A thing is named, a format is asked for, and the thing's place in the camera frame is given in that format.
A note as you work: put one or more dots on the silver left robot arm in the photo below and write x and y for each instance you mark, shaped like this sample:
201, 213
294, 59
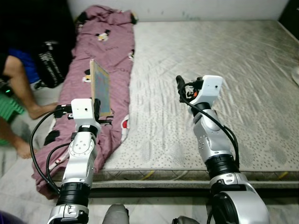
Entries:
79, 163

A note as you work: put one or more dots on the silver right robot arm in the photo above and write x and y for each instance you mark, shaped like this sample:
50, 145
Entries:
215, 144

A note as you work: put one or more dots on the white quilted mattress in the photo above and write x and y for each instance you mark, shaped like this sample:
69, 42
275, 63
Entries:
210, 70

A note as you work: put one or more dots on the grey robot right leg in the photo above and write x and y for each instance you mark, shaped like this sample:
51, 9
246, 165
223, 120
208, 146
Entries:
187, 220

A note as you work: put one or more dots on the pink cartoon print quilt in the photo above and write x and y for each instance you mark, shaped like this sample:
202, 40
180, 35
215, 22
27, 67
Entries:
107, 46

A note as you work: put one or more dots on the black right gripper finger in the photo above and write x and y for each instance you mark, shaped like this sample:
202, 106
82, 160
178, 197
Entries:
181, 84

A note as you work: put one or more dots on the person's left leg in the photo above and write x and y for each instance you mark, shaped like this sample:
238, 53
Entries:
21, 84

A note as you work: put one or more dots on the green plastic stool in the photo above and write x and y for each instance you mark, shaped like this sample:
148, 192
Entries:
9, 105

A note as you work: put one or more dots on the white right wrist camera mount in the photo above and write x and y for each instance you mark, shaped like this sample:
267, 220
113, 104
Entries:
211, 89

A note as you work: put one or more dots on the black bag with white print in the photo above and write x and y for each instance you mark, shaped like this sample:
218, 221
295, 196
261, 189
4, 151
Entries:
51, 63

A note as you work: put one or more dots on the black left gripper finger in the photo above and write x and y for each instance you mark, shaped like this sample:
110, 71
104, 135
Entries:
97, 108

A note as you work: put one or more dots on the grey robot left leg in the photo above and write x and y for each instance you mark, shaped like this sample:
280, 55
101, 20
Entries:
116, 214

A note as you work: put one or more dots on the colourful children's book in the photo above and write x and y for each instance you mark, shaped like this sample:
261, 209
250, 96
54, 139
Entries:
103, 86

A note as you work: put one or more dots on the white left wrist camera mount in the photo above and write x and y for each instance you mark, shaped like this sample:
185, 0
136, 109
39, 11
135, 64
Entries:
83, 109

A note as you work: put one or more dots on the grey robot leg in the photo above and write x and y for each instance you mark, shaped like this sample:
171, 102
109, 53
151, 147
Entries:
116, 214
187, 220

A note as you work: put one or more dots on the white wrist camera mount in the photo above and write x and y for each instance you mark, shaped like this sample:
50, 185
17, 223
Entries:
83, 109
211, 89

